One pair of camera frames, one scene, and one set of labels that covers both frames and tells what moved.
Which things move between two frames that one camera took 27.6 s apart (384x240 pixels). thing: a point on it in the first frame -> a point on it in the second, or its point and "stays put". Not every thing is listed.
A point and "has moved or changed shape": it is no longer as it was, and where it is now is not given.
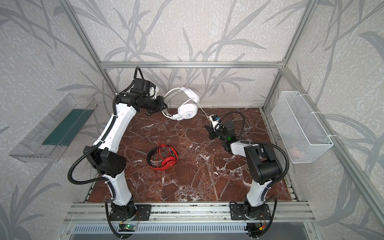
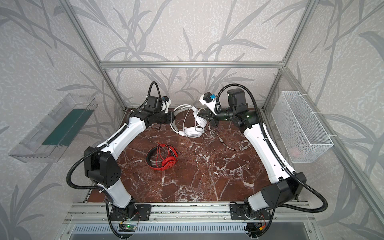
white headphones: [187, 110] -> [192, 132]
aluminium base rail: [187, 212] stays put
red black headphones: [162, 156] stays put
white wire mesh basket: [301, 135] stays put
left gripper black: [159, 103] -> [165, 118]
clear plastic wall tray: [48, 142] stays put
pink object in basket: [296, 152] stays put
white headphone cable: [233, 119] has moved or changed shape
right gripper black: [214, 132] -> [212, 114]
